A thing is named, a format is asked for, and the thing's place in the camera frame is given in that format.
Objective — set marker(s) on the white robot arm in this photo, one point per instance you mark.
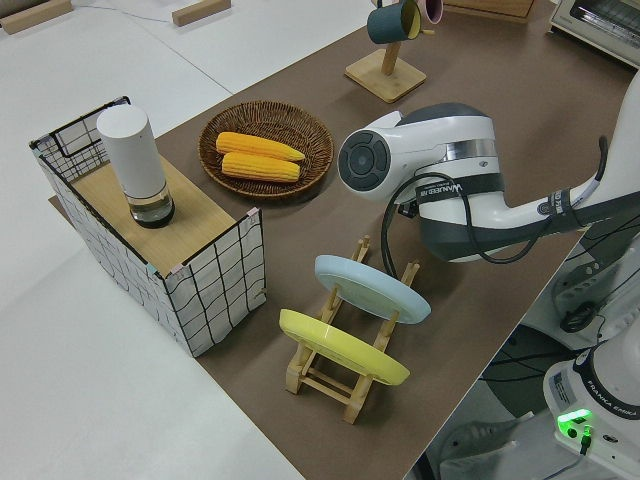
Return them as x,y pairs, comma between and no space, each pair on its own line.
450,135

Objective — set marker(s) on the light blue plate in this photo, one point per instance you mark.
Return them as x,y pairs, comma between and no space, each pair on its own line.
375,287

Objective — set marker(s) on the yellow plate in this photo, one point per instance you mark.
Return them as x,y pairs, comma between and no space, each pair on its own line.
345,350

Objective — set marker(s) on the low wooden plate rack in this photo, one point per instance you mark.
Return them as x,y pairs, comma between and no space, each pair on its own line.
327,387

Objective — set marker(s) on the yellow corn cob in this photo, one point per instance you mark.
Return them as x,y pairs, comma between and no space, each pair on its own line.
260,168
260,146

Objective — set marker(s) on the brown wicker basket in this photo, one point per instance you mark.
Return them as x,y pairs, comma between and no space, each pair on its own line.
310,127

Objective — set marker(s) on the brown table mat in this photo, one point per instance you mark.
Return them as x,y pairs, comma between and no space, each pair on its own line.
440,340

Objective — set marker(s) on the wooden mug tree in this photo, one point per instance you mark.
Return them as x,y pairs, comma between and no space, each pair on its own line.
385,80

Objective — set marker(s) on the white cylindrical bottle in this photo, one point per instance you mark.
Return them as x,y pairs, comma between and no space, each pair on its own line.
132,150

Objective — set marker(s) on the teal mug yellow inside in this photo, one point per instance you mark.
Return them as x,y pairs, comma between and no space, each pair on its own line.
385,22

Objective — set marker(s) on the pink mug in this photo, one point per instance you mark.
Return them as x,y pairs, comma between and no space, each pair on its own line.
431,10

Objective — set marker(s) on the short wooden block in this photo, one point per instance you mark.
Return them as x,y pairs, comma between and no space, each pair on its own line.
200,12

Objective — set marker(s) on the white power strip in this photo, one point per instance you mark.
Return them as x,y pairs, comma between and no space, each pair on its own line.
580,287

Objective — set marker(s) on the white toaster oven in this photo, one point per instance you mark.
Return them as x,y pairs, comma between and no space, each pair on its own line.
600,25

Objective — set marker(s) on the long wooden block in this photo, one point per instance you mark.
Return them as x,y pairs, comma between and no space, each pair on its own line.
35,15

